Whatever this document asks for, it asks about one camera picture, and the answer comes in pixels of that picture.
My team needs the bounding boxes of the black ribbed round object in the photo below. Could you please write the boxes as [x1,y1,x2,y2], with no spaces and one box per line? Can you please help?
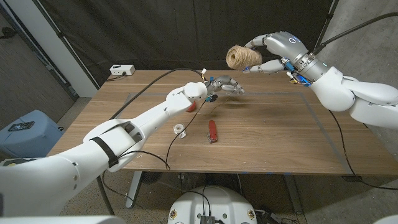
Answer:
[141,171,163,184]

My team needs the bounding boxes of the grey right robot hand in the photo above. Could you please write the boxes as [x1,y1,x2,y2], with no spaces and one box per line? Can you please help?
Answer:
[242,30,330,86]

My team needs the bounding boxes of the black power cord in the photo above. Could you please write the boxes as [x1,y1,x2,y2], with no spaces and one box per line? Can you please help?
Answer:
[105,72,127,82]

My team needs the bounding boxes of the blue plastic container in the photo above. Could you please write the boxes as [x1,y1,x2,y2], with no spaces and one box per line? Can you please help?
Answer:
[0,110,65,159]

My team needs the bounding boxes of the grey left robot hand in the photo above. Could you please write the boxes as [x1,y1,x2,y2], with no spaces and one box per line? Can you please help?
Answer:
[205,75,246,103]

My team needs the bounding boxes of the black floor power strip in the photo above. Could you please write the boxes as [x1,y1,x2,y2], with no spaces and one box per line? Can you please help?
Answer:
[254,210,293,224]

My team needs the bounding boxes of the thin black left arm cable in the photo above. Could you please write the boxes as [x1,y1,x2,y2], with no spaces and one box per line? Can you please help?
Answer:
[101,100,208,224]

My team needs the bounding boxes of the black shoe yellow insole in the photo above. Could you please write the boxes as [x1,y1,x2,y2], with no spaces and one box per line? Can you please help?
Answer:
[2,158,37,166]

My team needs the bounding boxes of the white power box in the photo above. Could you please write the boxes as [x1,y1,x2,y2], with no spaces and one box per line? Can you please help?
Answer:
[109,64,136,77]

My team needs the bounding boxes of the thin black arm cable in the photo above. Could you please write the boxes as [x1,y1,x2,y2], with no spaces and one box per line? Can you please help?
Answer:
[328,110,398,191]
[101,100,208,224]

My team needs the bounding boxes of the black backdrop curtain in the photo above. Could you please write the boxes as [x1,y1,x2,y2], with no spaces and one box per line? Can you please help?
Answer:
[32,0,335,88]

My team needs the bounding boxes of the black backdrop stand pole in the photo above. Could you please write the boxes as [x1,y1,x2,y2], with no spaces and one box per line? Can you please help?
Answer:
[306,0,340,72]
[32,0,101,90]

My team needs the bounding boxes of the brown jute twine spool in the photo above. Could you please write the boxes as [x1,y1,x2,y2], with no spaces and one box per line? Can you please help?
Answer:
[201,45,263,116]

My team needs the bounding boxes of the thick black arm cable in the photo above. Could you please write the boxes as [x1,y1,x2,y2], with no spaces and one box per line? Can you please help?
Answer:
[312,11,398,56]
[96,68,208,216]

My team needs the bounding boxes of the black phone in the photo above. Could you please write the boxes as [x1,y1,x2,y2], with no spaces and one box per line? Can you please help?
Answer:
[7,121,35,132]

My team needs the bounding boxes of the small white tape roll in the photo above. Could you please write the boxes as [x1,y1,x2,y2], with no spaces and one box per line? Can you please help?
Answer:
[173,123,187,139]

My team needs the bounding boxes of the grey metal table leg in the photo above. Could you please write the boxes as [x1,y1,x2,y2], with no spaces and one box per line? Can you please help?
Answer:
[282,174,304,215]
[125,170,144,208]

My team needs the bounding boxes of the red swiss knife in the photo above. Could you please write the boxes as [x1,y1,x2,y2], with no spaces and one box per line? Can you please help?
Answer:
[206,119,218,144]

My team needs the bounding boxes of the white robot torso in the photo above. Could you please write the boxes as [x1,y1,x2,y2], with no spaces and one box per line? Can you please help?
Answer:
[167,185,258,224]

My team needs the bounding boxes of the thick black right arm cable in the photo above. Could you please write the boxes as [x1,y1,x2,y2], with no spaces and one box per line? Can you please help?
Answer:
[312,11,398,56]

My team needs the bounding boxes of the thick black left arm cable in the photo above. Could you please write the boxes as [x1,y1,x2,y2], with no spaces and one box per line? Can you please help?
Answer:
[96,68,208,216]

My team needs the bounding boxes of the black door handle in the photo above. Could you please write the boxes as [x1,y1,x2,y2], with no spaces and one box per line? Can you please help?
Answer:
[0,27,18,40]

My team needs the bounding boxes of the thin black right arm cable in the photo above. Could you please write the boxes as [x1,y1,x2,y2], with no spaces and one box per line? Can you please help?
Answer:
[328,110,398,191]

